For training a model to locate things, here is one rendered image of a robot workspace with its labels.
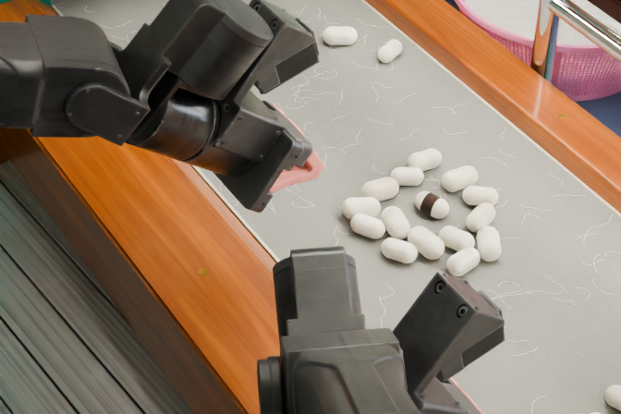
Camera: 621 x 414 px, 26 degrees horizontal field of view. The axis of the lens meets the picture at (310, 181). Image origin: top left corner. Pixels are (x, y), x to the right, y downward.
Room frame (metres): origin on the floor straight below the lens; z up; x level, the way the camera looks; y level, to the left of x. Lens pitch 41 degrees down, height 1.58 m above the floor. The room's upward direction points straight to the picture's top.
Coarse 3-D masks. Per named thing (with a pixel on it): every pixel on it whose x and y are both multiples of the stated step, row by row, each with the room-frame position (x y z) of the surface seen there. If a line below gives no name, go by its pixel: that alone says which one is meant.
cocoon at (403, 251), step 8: (384, 240) 0.86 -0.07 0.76; (392, 240) 0.86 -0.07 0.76; (400, 240) 0.86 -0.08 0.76; (384, 248) 0.86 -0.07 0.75; (392, 248) 0.85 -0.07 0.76; (400, 248) 0.85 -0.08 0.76; (408, 248) 0.85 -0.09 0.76; (416, 248) 0.86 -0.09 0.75; (392, 256) 0.85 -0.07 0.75; (400, 256) 0.85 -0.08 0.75; (408, 256) 0.85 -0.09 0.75; (416, 256) 0.85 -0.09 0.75
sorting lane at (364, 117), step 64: (128, 0) 1.27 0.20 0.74; (320, 0) 1.27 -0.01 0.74; (320, 64) 1.15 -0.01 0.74; (384, 64) 1.15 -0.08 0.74; (320, 128) 1.04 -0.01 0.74; (384, 128) 1.04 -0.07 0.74; (448, 128) 1.04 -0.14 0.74; (512, 128) 1.04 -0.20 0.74; (320, 192) 0.94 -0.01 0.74; (448, 192) 0.94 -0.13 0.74; (512, 192) 0.94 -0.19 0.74; (576, 192) 0.94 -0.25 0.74; (384, 256) 0.86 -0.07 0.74; (448, 256) 0.86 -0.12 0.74; (512, 256) 0.86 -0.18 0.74; (576, 256) 0.86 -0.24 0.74; (384, 320) 0.78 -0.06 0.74; (512, 320) 0.78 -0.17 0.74; (576, 320) 0.78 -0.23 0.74; (512, 384) 0.71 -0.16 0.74; (576, 384) 0.71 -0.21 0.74
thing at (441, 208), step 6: (420, 192) 0.92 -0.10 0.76; (426, 192) 0.92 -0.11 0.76; (420, 198) 0.92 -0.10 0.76; (420, 204) 0.91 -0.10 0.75; (438, 204) 0.91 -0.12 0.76; (444, 204) 0.91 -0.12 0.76; (432, 210) 0.91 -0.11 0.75; (438, 210) 0.90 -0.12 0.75; (444, 210) 0.90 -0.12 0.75; (432, 216) 0.91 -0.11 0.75; (438, 216) 0.90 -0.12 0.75; (444, 216) 0.91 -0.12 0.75
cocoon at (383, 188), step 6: (372, 180) 0.94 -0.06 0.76; (378, 180) 0.94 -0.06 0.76; (384, 180) 0.94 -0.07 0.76; (390, 180) 0.94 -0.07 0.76; (366, 186) 0.93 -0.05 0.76; (372, 186) 0.93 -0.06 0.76; (378, 186) 0.93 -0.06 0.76; (384, 186) 0.93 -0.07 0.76; (390, 186) 0.93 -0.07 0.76; (396, 186) 0.94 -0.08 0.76; (366, 192) 0.93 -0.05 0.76; (372, 192) 0.93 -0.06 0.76; (378, 192) 0.93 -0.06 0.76; (384, 192) 0.93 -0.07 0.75; (390, 192) 0.93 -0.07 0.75; (396, 192) 0.93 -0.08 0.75; (378, 198) 0.92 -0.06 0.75; (384, 198) 0.93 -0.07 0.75; (390, 198) 0.93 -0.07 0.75
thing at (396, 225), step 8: (392, 208) 0.90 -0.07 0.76; (384, 216) 0.89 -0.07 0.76; (392, 216) 0.89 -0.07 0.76; (400, 216) 0.89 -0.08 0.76; (384, 224) 0.89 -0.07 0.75; (392, 224) 0.88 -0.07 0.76; (400, 224) 0.88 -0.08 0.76; (408, 224) 0.88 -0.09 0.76; (392, 232) 0.88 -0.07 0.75; (400, 232) 0.87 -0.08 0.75
